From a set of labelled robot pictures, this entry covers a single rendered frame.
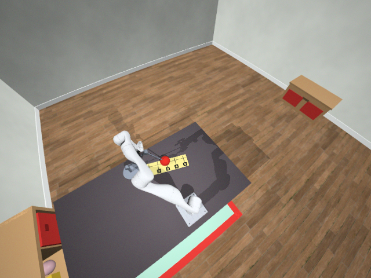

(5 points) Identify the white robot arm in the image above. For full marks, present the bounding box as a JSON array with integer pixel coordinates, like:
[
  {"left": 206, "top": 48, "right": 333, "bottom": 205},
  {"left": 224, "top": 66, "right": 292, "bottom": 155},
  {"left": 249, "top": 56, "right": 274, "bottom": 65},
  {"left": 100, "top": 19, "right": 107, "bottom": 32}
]
[{"left": 113, "top": 131, "right": 202, "bottom": 215}]

